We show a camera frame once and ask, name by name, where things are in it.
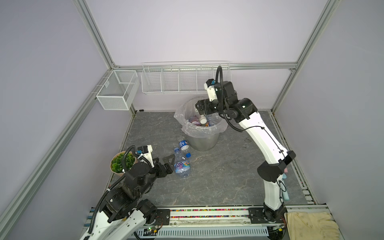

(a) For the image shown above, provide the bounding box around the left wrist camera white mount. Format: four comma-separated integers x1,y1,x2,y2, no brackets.
135,145,155,168

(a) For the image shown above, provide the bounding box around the aluminium frame enclosure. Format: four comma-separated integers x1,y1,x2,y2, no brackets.
1,1,326,240

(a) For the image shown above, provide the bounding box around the clear bottle colourful label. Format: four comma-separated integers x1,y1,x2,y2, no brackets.
174,148,191,178

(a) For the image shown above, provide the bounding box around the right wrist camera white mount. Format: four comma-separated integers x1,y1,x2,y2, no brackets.
204,79,218,102

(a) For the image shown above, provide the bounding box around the white mesh wall basket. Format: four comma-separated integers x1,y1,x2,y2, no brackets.
96,70,140,111

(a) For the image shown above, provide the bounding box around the beige cloth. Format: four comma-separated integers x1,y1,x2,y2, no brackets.
286,212,341,240

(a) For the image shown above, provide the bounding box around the white wire wall shelf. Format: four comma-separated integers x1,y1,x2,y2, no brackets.
142,61,232,94

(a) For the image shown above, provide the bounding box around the black rail with coloured strip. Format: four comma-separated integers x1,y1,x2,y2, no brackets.
107,205,301,226

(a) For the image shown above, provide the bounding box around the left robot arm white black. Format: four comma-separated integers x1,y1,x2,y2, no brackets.
81,145,173,240

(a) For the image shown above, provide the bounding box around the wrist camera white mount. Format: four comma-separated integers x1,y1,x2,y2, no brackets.
204,79,218,102
135,145,155,168

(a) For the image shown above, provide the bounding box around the red drink bottle purple cap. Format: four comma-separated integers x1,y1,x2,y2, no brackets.
189,116,201,126

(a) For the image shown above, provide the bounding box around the clear plastic bin liner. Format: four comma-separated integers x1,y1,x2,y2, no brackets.
174,97,228,138

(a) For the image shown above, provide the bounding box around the small bottle dark blue cap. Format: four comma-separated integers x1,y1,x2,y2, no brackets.
179,140,191,159

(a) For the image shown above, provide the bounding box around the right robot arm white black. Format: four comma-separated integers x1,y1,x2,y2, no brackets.
195,66,296,223

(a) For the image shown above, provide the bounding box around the grey mesh waste bin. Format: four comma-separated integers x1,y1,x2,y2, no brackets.
182,96,224,151

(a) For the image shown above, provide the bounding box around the teal garden trowel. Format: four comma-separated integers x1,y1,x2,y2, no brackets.
281,174,290,201

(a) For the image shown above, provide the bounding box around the green plant in beige pot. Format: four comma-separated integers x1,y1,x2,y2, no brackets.
110,151,137,175

